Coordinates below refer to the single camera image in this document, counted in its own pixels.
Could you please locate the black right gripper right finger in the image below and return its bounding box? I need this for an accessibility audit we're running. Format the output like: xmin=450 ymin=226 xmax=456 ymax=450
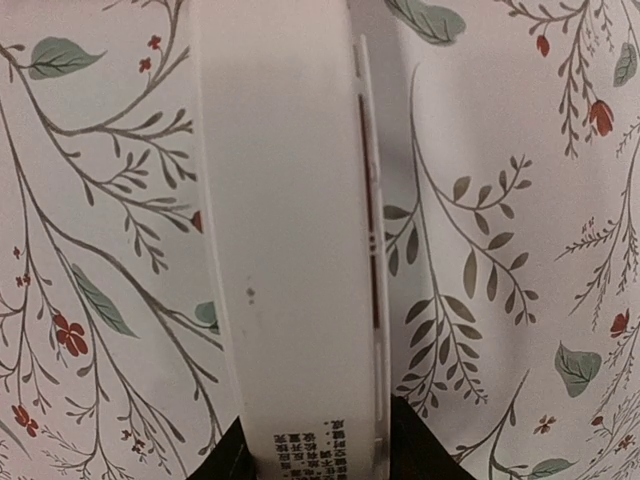
xmin=390 ymin=395 xmax=473 ymax=480

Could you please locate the white battery cover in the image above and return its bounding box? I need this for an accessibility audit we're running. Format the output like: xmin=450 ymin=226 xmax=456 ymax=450
xmin=192 ymin=1 xmax=376 ymax=479

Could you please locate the white remote control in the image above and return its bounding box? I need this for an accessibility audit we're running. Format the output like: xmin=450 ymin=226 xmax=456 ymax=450
xmin=354 ymin=35 xmax=391 ymax=479

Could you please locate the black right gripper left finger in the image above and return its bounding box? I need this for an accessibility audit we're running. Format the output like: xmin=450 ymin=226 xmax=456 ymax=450
xmin=189 ymin=418 xmax=258 ymax=480

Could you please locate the floral patterned table mat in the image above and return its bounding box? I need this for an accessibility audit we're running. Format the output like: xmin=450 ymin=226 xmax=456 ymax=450
xmin=1 ymin=1 xmax=639 ymax=479

